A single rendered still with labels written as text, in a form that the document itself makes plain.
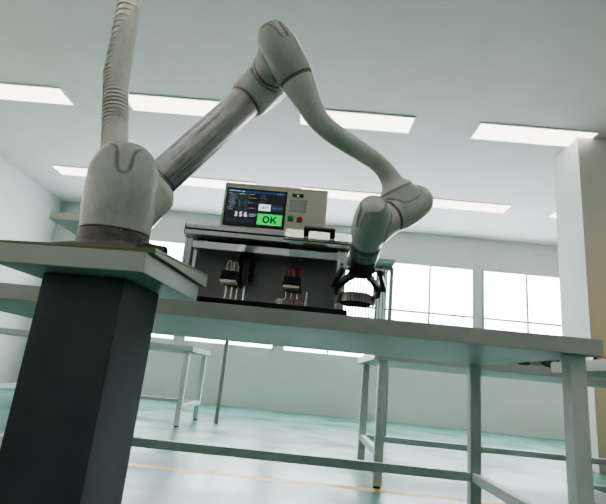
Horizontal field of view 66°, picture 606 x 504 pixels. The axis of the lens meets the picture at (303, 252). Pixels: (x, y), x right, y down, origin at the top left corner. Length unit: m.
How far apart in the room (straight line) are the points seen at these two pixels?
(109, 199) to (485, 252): 8.26
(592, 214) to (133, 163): 4.94
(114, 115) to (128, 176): 2.12
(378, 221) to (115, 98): 2.33
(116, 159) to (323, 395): 7.24
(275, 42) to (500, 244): 8.03
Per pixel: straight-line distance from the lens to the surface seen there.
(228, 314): 1.48
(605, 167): 5.85
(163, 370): 8.45
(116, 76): 3.40
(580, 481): 1.71
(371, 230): 1.30
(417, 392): 8.32
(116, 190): 1.10
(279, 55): 1.40
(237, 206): 1.98
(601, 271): 5.42
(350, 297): 1.54
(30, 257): 1.05
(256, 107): 1.50
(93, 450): 1.03
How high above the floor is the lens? 0.54
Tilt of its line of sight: 15 degrees up
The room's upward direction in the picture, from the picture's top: 6 degrees clockwise
